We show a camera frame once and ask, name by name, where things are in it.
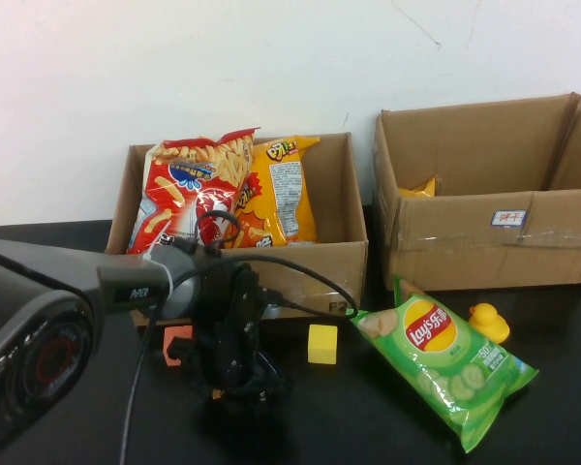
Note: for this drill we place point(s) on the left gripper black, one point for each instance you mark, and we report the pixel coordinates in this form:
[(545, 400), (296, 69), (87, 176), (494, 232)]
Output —
[(227, 329)]

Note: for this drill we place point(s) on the small black snack packet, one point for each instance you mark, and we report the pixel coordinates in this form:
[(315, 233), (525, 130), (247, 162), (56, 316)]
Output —
[(217, 393)]

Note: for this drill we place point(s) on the green Lay's chips bag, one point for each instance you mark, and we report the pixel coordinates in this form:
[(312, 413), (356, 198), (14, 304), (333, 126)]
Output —
[(445, 368)]

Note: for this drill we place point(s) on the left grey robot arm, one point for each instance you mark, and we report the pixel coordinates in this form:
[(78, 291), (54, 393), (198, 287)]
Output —
[(39, 339)]

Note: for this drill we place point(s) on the orange-yellow snack bag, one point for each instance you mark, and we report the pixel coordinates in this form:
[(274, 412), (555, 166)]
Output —
[(281, 194)]

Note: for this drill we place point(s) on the small yellow snack bag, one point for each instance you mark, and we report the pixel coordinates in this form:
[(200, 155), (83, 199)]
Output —
[(418, 190)]

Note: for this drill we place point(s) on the orange foam cube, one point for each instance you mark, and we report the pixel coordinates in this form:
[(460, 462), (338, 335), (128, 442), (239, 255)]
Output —
[(176, 331)]

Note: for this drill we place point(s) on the yellow foam cube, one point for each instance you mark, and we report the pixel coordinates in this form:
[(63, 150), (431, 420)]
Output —
[(322, 345)]

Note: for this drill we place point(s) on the cardboard box with F2 print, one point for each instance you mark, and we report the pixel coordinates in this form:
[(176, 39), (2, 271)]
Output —
[(319, 261)]

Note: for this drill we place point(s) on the red shrimp cracker bag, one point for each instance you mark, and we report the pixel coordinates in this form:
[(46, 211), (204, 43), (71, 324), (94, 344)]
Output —
[(184, 194)]

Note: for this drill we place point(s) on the yellow rubber duck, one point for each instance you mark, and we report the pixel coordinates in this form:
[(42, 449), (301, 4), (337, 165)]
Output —
[(489, 322)]

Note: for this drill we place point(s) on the cardboard box with handwritten label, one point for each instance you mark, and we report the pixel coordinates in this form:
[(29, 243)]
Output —
[(465, 242)]

